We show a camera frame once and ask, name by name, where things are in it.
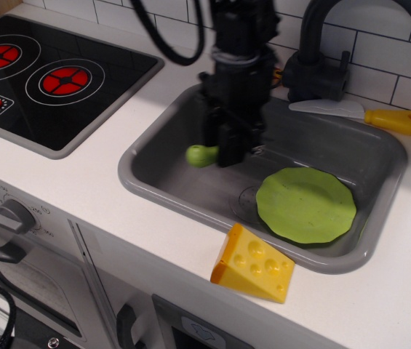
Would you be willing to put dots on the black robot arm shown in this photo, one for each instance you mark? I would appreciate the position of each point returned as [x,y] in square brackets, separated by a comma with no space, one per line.
[243,28]

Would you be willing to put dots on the yellow handled toy knife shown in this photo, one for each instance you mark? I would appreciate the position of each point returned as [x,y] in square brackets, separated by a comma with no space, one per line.
[392,120]

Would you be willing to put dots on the yellow toy cheese wedge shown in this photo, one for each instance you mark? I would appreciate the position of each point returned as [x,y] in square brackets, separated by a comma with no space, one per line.
[249,265]

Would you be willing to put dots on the grey oven knob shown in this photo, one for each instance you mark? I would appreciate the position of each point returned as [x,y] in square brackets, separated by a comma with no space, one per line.
[15,218]

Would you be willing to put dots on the black toy faucet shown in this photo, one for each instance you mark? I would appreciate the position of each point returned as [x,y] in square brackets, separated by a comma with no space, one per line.
[306,73]

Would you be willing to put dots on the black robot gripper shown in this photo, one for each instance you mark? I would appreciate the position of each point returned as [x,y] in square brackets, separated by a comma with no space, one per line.
[234,95]

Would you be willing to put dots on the green handled grey spatula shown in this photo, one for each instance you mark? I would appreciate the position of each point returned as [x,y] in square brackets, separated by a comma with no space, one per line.
[201,156]

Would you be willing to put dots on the toy pizza slice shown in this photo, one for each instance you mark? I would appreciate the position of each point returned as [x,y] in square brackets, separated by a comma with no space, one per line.
[276,78]

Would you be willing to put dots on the black toy stovetop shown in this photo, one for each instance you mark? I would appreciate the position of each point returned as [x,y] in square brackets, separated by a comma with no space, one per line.
[58,87]

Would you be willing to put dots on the black cabinet door handle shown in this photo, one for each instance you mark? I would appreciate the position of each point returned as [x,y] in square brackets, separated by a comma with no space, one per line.
[125,320]

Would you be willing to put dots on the green plastic plate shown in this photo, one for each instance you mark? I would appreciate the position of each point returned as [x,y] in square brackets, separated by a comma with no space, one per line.
[306,205]

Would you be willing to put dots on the grey plastic sink basin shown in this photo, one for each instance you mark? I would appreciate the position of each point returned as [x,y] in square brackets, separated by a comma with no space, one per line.
[368,161]

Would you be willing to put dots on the white toy oven door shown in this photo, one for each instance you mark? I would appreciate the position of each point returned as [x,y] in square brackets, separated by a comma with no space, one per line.
[52,284]

